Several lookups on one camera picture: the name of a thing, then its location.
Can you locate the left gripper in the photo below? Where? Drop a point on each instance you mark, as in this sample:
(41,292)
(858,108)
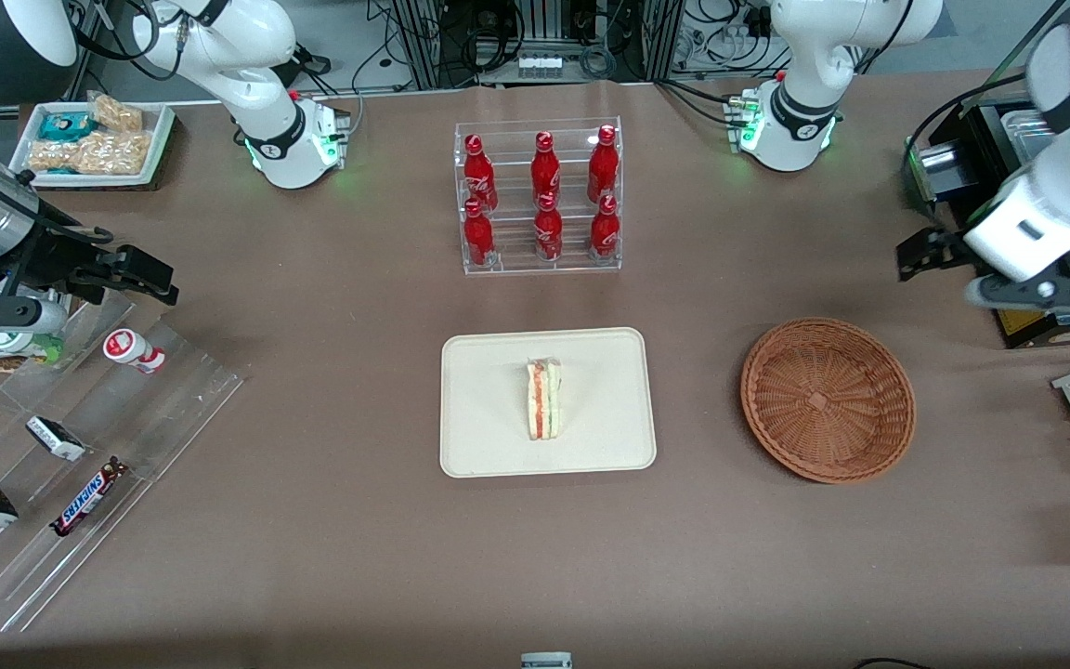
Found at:
(942,248)

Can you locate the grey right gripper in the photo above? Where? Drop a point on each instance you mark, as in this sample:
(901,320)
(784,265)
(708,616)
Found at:
(45,256)

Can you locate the triangle sandwich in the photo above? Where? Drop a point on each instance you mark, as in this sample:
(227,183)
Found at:
(542,400)

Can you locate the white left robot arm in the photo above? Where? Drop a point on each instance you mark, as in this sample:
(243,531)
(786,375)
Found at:
(832,56)

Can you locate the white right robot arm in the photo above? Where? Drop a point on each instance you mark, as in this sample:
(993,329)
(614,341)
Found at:
(256,56)

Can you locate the white snack tray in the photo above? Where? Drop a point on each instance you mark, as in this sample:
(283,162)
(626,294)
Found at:
(163,125)

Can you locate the brown round wicker basket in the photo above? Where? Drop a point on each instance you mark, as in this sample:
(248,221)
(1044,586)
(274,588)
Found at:
(832,409)

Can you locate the cream rectangular plastic tray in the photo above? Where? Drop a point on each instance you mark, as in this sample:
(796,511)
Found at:
(489,409)

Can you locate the white red yogurt bottle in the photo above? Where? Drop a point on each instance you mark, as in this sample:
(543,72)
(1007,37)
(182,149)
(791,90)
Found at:
(133,350)

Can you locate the clear bag of rice crackers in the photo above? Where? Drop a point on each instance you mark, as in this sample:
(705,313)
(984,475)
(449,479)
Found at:
(117,113)
(50,156)
(112,153)

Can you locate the black food warmer machine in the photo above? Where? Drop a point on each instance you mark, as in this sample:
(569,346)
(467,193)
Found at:
(1023,327)

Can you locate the clear acrylic step display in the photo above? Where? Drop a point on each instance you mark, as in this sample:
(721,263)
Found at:
(173,409)

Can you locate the green white snack cup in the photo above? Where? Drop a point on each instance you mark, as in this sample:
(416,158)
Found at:
(10,347)

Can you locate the teal snack packet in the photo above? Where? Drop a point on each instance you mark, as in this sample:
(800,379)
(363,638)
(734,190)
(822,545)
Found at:
(66,125)

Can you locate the brown snickers bar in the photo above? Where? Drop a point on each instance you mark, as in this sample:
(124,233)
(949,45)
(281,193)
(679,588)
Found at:
(87,497)

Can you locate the red cola bottle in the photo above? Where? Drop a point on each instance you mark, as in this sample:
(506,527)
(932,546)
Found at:
(477,237)
(603,160)
(604,229)
(545,165)
(548,232)
(477,169)

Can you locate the clear acrylic bottle rack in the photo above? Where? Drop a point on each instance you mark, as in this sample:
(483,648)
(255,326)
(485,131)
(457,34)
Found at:
(512,263)

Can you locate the white power strip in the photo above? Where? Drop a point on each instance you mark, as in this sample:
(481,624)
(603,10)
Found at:
(540,65)

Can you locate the white grey device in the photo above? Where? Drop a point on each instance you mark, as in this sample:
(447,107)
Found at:
(546,661)

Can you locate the aluminium frame post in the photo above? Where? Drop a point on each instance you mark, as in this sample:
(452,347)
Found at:
(419,42)
(660,37)

